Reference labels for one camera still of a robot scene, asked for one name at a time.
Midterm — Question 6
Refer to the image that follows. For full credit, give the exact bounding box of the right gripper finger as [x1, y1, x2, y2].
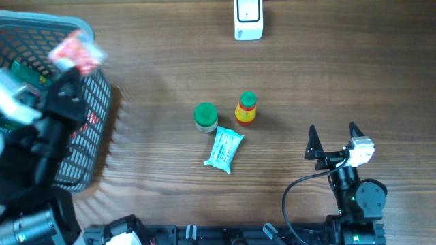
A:
[305, 125, 324, 160]
[349, 122, 364, 138]

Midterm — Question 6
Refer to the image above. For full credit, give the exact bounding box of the green snack bag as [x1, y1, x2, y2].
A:
[1, 61, 53, 133]

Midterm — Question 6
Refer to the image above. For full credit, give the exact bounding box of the red white small carton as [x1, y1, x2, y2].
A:
[48, 29, 108, 76]

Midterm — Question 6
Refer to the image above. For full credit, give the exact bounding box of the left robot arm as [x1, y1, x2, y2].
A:
[1, 67, 86, 244]

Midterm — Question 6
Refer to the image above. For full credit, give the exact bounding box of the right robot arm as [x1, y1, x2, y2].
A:
[305, 122, 388, 245]

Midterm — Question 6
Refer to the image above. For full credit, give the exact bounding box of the white barcode scanner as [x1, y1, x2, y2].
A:
[234, 0, 264, 41]

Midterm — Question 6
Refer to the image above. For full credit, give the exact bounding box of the red sauce bottle green cap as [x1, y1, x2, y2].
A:
[235, 91, 257, 126]

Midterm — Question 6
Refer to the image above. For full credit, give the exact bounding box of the grey plastic basket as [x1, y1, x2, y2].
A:
[1, 10, 112, 195]

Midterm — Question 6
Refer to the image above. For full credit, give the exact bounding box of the light blue wipes pack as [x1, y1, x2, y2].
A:
[204, 126, 244, 174]

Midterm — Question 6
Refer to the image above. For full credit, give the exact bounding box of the green lid jar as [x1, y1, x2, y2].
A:
[193, 102, 218, 133]

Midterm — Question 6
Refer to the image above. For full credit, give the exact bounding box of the black right camera cable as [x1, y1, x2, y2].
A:
[281, 156, 350, 245]

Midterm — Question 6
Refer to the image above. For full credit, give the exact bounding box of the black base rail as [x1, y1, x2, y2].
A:
[82, 214, 387, 245]

